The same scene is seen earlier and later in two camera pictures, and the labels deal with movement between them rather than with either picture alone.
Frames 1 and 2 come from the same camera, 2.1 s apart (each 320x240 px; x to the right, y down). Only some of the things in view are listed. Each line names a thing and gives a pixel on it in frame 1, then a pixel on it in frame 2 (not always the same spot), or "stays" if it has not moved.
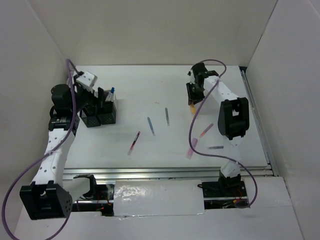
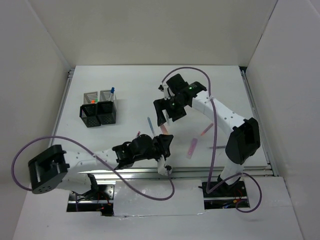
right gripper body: (195, 93) -> (175, 107)
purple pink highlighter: (190, 151) stays
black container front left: (89, 115) stays
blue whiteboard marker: (112, 93) stays
